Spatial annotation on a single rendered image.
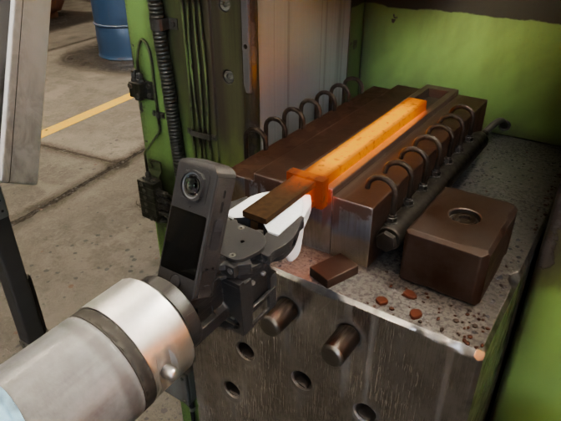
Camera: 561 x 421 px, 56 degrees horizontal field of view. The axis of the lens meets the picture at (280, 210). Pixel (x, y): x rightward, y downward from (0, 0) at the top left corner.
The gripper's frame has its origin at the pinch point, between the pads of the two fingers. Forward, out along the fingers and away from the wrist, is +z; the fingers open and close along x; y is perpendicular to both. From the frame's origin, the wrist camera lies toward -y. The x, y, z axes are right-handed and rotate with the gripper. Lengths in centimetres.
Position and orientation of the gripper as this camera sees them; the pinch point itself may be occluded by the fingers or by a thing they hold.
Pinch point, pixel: (295, 194)
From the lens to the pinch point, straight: 55.9
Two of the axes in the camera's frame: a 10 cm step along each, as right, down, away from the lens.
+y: 0.2, 8.4, 5.4
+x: 8.2, 3.0, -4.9
